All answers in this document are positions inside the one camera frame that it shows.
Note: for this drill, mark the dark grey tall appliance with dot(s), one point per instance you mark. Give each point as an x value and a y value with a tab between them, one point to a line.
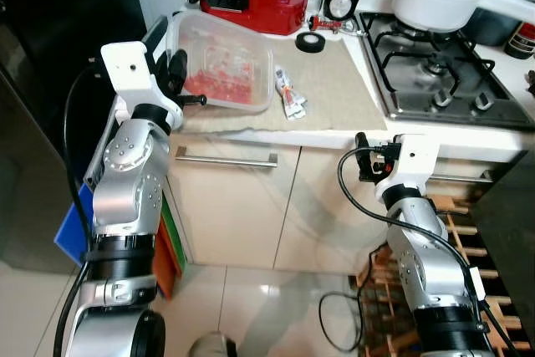
42	81

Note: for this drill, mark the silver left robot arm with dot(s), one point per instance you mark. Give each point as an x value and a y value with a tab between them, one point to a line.
125	190

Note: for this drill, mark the dark bottle red label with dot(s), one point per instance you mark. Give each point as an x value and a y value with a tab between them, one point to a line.
522	41

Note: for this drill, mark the green cutting board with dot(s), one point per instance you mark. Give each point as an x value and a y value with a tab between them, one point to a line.
173	232

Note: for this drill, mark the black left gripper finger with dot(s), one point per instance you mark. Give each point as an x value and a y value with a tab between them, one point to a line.
179	68
196	100

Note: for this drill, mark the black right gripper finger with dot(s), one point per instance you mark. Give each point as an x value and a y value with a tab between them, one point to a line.
362	141

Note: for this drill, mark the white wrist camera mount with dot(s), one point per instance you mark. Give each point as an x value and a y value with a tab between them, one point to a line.
411	160
134	73

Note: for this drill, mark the clear container red food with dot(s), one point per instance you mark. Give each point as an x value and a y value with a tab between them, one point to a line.
226	64

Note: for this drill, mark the wooden wine rack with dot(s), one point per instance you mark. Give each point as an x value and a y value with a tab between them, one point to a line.
468	232

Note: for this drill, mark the black tape roll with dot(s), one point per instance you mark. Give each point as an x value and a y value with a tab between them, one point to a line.
300	41

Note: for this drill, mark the crumpled foil wrapper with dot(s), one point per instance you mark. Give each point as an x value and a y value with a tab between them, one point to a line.
290	98

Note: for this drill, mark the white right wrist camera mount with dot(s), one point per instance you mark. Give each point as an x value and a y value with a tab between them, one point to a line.
411	160

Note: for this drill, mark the steel gas hob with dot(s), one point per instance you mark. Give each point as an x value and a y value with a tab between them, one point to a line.
435	73

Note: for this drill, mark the dark grey robot left leg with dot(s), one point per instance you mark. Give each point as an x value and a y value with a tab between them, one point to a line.
213	345

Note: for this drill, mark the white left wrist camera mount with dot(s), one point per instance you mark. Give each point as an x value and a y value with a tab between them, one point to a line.
134	73

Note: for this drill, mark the beige counter mat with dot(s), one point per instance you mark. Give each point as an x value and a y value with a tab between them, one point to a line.
334	89

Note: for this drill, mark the dark grey steel fridge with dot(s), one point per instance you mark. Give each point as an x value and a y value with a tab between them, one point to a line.
510	240

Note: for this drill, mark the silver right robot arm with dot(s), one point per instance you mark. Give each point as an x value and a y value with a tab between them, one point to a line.
430	265

